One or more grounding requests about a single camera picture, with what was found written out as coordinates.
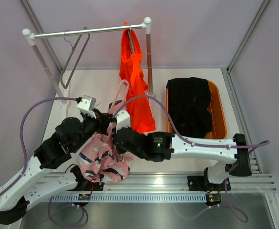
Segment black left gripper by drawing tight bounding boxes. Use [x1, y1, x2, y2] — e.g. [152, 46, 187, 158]
[72, 108, 113, 152]

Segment orange shorts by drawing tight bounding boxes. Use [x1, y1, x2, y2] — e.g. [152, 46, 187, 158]
[119, 30, 156, 134]

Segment pink patterned shorts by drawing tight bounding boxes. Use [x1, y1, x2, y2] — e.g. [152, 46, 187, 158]
[77, 123, 134, 183]

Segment grey clothes hanger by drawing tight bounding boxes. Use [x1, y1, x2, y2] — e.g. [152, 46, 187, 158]
[59, 28, 91, 89]

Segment pink clothes hanger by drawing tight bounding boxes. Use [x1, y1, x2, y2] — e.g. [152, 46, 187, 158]
[108, 80, 130, 114]

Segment black shorts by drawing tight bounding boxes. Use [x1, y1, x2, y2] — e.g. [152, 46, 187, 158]
[166, 77, 212, 138]

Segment brown clothes hanger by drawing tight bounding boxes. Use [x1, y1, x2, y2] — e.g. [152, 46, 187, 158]
[127, 24, 135, 54]

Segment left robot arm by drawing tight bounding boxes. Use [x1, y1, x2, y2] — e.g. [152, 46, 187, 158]
[0, 110, 113, 225]

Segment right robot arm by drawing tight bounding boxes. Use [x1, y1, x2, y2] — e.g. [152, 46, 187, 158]
[113, 127, 252, 190]

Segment orange plastic basket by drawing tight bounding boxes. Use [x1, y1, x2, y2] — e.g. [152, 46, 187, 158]
[166, 80, 227, 139]

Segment white silver clothes rack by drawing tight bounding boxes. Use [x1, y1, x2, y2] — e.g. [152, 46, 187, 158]
[22, 17, 155, 98]

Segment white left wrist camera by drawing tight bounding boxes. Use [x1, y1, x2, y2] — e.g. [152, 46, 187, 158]
[76, 95, 97, 119]

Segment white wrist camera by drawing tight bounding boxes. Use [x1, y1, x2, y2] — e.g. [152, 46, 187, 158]
[76, 95, 97, 119]
[116, 110, 131, 132]

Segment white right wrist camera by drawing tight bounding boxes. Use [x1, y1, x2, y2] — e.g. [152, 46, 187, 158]
[116, 110, 131, 132]

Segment aluminium mounting rail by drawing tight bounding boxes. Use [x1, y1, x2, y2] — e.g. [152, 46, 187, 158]
[103, 172, 277, 193]

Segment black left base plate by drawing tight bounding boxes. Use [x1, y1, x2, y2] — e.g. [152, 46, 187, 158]
[82, 179, 104, 192]

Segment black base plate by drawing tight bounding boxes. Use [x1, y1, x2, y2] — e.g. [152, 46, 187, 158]
[82, 179, 104, 192]
[187, 176, 231, 193]

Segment white slotted cable duct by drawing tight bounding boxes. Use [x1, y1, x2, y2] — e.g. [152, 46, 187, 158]
[52, 193, 207, 203]

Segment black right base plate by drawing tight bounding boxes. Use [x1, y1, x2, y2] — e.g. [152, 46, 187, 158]
[187, 176, 231, 193]

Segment aluminium cage frame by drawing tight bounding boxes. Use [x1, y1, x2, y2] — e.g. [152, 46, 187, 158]
[20, 0, 279, 229]

